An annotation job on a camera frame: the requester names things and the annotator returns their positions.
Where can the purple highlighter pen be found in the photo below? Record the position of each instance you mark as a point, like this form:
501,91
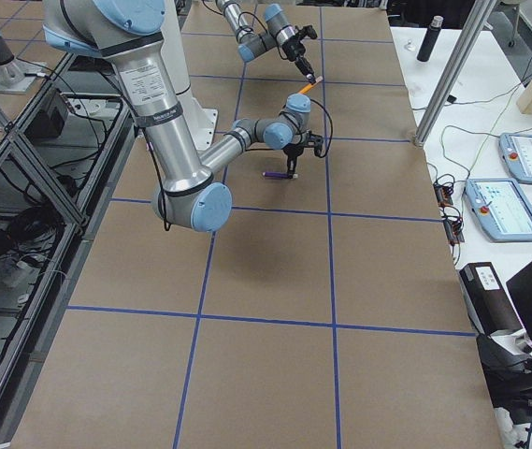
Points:
279,175

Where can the orange highlighter pen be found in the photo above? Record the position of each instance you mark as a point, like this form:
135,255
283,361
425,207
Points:
308,87

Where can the brown cardboard box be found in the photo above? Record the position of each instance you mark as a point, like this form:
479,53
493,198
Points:
487,302

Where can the aluminium frame post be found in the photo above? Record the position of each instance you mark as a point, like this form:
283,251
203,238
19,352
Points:
476,19

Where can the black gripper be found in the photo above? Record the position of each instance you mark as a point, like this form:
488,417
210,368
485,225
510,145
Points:
292,151
292,47

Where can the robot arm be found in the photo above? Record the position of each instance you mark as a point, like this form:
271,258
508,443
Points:
255,36
128,35

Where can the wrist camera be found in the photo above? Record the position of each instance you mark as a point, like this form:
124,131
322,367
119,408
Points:
318,145
306,31

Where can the black water bottle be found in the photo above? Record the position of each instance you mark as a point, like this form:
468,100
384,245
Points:
430,39

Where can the teach pendant near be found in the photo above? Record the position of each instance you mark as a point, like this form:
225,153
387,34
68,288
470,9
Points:
501,208

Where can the brown paper table cover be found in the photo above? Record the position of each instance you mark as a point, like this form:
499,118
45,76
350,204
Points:
325,314

